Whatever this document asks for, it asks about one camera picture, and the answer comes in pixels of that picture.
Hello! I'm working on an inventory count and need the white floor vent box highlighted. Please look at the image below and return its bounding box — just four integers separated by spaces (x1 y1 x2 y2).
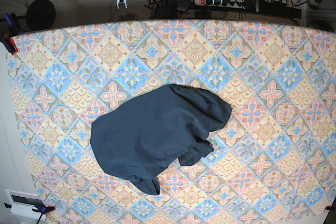
5 189 43 220

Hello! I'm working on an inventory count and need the blue clamp upper left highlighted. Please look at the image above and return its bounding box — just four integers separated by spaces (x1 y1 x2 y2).
1 13 26 32

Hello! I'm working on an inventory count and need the dark navy t-shirt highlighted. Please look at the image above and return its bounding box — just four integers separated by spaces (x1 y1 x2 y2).
90 84 232 195

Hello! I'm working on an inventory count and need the orange black clamp left edge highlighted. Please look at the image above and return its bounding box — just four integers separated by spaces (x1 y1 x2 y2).
0 33 18 55

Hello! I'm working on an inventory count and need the black round stool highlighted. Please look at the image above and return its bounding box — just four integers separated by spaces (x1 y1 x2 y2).
26 0 56 31

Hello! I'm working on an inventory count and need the patterned tile tablecloth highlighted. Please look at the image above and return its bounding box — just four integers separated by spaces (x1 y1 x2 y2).
6 20 335 223

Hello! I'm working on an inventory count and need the blue orange clamp bottom left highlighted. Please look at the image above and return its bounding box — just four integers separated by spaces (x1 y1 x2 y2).
32 205 55 224

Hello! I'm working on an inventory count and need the white power strip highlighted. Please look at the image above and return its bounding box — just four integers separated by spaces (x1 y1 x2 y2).
194 0 245 9

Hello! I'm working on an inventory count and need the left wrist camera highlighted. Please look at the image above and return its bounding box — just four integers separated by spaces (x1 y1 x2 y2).
214 0 223 6

